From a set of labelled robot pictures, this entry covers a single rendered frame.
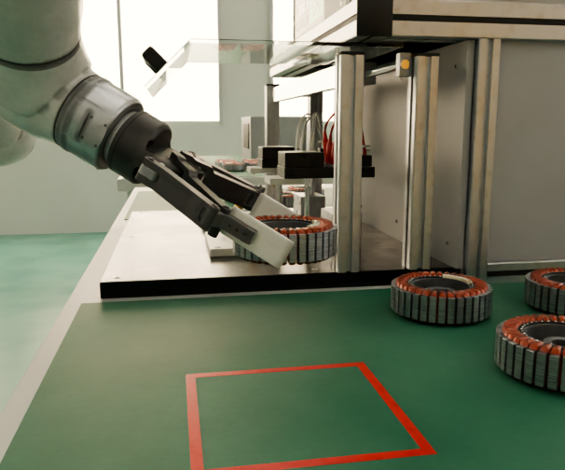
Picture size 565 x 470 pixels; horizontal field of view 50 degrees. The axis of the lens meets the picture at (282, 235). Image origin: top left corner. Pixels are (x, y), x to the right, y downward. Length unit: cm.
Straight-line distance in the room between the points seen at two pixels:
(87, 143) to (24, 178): 518
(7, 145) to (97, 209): 433
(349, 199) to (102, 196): 502
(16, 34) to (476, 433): 51
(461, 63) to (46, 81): 51
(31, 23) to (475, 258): 61
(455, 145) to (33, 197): 520
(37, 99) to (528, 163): 62
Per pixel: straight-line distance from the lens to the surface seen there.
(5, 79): 68
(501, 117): 87
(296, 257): 60
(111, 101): 67
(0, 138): 145
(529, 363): 54
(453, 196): 87
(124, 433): 46
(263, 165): 119
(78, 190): 578
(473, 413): 50
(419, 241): 85
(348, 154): 80
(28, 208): 587
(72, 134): 68
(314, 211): 121
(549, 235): 93
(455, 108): 87
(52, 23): 62
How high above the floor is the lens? 96
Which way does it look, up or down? 10 degrees down
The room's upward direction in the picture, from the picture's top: straight up
